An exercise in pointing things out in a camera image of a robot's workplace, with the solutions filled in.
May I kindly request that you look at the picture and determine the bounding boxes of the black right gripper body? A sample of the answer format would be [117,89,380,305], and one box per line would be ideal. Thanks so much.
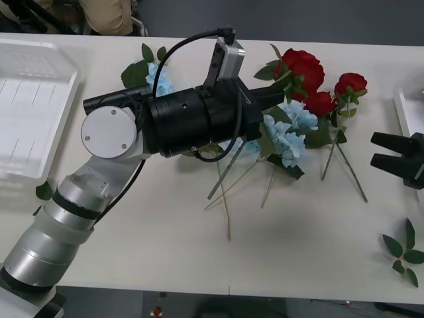
[401,131,424,190]

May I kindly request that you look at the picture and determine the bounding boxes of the white chair base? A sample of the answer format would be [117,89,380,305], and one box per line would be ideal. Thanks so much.
[131,16,149,37]

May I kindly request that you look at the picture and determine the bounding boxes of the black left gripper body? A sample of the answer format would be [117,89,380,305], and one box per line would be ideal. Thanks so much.
[208,79,266,144]

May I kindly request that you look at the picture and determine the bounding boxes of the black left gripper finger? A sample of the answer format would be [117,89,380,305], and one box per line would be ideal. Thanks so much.
[250,85,286,99]
[261,94,285,110]

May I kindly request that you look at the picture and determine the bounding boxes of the shallow white box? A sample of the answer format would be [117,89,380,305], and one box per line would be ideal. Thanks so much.
[393,87,424,137]
[0,38,82,182]

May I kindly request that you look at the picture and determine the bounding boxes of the green leaf twig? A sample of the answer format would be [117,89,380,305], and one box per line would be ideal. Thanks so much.
[121,42,168,88]
[382,217,424,288]
[254,59,282,81]
[32,180,54,216]

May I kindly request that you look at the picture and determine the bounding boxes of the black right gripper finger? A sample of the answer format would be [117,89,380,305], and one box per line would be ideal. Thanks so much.
[369,152,413,180]
[370,131,415,154]

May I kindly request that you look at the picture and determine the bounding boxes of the person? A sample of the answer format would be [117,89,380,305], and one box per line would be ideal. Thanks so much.
[78,0,146,36]

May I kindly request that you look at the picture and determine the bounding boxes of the large red rose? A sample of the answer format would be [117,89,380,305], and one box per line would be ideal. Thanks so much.
[207,44,325,201]

